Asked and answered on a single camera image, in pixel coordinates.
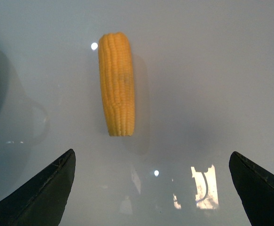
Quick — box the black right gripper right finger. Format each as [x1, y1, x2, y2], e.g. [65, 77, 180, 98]
[229, 152, 274, 226]

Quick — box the yellow corn cob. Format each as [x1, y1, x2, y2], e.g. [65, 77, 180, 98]
[98, 32, 135, 137]

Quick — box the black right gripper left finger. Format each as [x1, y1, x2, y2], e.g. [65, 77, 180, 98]
[0, 149, 76, 226]

